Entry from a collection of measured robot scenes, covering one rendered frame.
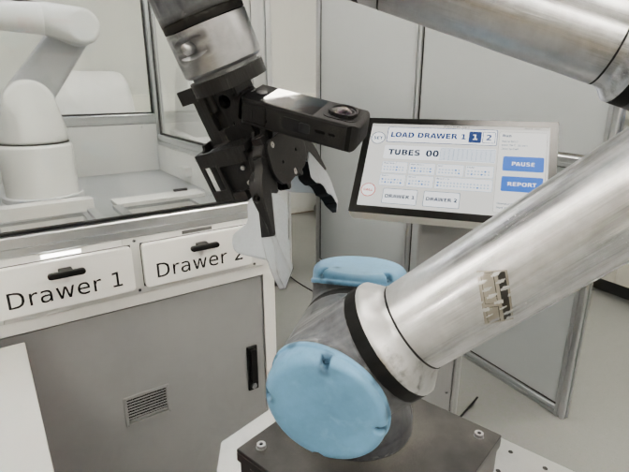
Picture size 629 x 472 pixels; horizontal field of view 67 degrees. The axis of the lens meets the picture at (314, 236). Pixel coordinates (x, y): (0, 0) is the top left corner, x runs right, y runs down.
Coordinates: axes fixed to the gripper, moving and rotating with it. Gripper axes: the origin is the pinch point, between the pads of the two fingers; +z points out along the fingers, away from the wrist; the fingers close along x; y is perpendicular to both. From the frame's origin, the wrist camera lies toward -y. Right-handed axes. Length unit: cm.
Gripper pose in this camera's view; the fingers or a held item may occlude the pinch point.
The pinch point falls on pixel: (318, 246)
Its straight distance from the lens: 51.9
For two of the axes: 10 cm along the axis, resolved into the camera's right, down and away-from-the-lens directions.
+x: -3.7, 5.4, -7.6
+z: 3.4, 8.4, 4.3
